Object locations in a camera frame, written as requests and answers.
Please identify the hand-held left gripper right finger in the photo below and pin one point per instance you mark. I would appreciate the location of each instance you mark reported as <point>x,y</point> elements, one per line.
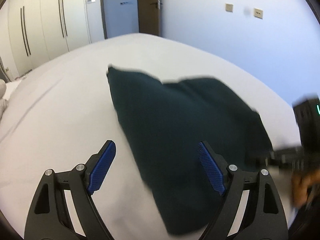
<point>210,165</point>

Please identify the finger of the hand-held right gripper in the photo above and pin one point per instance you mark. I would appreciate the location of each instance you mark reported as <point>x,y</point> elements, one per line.
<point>285,156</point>

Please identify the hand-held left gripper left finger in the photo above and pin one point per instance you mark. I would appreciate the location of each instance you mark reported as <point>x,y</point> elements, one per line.
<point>102,167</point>

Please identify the dark green knit sweater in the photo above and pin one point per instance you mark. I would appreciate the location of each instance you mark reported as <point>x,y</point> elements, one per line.
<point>180,120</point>

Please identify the person's right hand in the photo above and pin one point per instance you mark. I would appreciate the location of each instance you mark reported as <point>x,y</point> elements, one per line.
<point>303,187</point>

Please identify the bed with white sheet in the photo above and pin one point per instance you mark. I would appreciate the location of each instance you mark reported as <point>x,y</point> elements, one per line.
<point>62,110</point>

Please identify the beige folded duvet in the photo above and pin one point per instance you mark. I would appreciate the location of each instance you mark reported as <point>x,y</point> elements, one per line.
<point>2,97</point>

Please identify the cream wardrobe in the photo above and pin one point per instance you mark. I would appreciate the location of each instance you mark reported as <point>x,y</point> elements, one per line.
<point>45,20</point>

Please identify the open doorway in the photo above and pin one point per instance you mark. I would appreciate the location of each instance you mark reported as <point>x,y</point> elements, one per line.
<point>120,7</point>

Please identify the brown wooden door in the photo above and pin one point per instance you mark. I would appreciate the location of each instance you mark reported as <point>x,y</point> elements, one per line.
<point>149,7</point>

